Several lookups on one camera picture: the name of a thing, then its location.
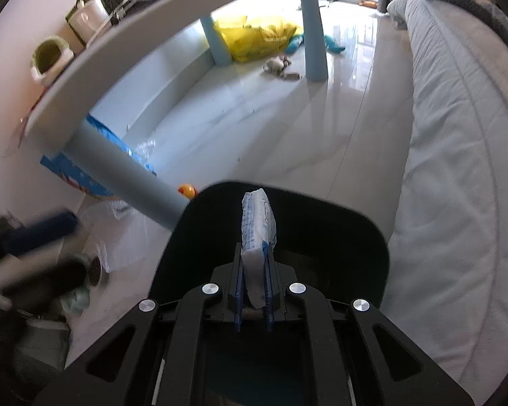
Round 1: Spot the black trash bin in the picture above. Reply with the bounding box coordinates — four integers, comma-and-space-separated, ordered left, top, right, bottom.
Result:
146, 181, 391, 390

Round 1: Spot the bed with beige sheet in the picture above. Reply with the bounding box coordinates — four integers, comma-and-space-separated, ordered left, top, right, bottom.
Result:
381, 0, 508, 394

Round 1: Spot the brown round container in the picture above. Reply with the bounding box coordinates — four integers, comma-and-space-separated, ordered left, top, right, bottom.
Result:
87, 256, 107, 287

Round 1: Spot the yellow plastic bag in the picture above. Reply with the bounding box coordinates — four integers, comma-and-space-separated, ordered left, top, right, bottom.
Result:
214, 15, 303, 63

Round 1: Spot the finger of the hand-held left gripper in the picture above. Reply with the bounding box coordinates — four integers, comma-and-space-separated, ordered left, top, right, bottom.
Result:
2, 258, 89, 302
4, 212, 78, 257

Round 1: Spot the plush keychain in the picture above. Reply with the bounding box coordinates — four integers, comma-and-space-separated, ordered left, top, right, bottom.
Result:
263, 56, 302, 82

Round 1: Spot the blue printed packet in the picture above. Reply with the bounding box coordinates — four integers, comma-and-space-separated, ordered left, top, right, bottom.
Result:
40, 114, 157, 199

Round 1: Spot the teal cloth on floor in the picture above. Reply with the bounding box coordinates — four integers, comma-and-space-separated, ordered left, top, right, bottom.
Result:
285, 34, 347, 55

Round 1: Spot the light blue table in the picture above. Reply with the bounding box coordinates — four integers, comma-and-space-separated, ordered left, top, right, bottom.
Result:
23, 0, 329, 233

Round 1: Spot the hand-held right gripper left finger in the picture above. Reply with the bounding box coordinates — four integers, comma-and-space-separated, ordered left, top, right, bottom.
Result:
31, 243, 244, 406

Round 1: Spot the dark grey fleece blanket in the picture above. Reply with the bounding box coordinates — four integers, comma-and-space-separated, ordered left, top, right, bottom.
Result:
400, 0, 508, 47

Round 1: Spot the blue white tissue packet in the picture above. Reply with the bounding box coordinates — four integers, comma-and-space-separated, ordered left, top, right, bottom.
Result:
240, 187, 278, 309

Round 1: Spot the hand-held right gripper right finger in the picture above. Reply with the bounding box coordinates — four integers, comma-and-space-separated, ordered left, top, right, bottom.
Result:
263, 240, 475, 406

